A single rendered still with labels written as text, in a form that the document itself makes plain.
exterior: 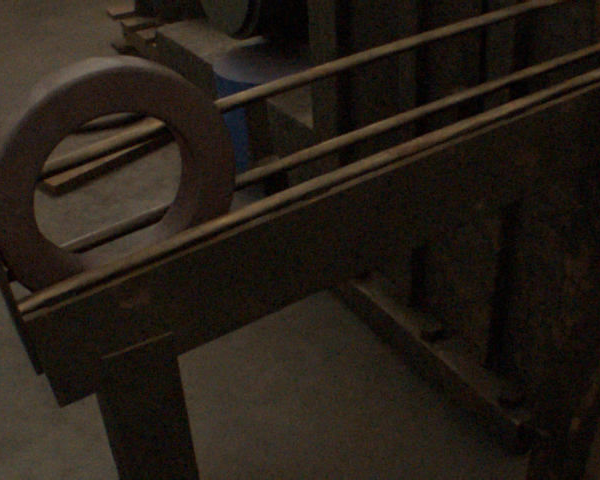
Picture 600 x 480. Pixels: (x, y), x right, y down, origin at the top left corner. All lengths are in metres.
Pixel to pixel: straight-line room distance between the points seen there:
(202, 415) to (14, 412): 0.33
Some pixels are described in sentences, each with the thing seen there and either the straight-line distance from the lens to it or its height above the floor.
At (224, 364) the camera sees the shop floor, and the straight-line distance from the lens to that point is 1.47.
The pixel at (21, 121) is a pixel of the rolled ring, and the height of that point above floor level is 0.75.
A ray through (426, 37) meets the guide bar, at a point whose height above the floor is 0.71.
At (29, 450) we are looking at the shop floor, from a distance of 1.40.
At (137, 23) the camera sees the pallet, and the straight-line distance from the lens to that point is 2.89.
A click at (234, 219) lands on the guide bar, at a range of 0.61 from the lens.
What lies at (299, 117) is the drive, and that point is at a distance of 1.75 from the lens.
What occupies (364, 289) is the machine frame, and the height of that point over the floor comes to 0.07.
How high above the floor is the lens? 0.95
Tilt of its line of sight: 32 degrees down
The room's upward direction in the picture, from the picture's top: 3 degrees counter-clockwise
